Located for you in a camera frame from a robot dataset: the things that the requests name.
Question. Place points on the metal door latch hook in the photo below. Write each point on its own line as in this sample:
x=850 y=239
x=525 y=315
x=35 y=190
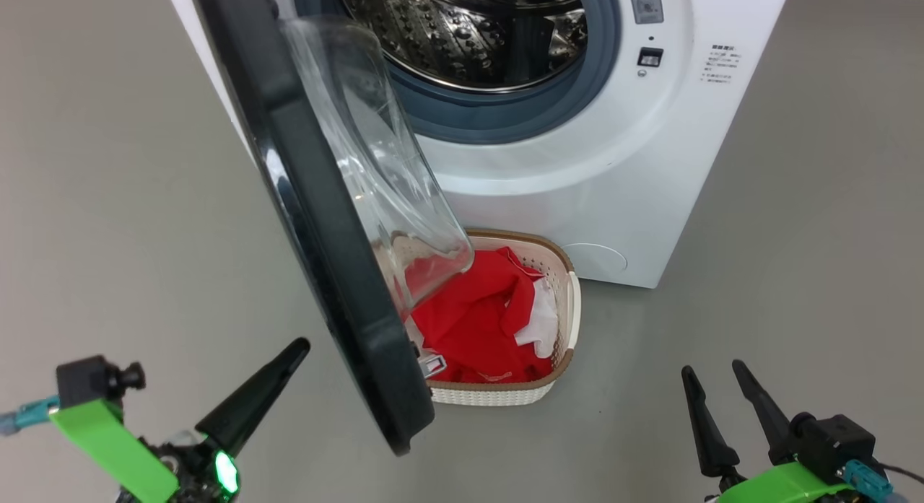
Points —
x=432 y=364

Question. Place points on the plain red garment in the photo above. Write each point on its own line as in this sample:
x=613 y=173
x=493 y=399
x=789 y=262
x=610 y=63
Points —
x=469 y=322

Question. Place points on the black round glass washer door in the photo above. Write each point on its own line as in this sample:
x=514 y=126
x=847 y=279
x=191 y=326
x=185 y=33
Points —
x=310 y=200

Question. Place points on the white front-load washing machine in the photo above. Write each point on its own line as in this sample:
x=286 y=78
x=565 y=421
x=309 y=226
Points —
x=650 y=164

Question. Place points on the black washer door lock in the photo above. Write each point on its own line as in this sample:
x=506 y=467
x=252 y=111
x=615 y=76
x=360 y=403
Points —
x=650 y=57

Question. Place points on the teal camera connector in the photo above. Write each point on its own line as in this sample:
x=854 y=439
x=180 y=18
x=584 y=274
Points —
x=32 y=414
x=866 y=481

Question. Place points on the round white filter cover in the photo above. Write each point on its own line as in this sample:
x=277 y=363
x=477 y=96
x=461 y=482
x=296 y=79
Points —
x=599 y=261

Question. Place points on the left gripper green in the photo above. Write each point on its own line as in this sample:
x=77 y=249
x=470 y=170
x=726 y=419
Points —
x=108 y=445

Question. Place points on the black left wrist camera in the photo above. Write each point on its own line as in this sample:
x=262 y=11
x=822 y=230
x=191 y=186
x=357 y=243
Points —
x=90 y=380

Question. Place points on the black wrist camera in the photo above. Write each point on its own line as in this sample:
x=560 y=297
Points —
x=834 y=442
x=90 y=380

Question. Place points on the cream perforated laundry basket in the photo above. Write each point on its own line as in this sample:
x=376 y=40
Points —
x=491 y=395

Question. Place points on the teal left camera connector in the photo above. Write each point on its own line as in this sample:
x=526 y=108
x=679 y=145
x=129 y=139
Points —
x=32 y=414

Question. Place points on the teal right camera connector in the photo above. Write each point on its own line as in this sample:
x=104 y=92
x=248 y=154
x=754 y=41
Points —
x=866 y=481

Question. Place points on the grey rubber door gasket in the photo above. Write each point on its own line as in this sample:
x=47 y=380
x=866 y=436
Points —
x=505 y=124

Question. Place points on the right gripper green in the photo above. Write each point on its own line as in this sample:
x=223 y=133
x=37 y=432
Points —
x=779 y=488

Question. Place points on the steel washer drum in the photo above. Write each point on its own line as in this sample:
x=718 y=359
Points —
x=447 y=34

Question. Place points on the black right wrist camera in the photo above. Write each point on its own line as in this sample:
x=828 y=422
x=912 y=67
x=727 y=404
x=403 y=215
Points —
x=834 y=442

